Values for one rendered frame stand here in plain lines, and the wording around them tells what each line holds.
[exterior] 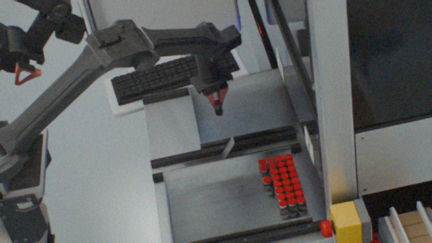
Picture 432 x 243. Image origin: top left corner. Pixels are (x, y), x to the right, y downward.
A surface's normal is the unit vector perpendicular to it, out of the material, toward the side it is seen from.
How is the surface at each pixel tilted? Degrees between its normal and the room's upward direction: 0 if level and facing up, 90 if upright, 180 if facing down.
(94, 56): 54
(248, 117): 0
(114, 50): 40
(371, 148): 90
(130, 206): 0
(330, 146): 90
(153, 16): 90
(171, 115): 0
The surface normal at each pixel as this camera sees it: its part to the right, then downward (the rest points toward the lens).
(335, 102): 0.14, 0.62
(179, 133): -0.14, -0.76
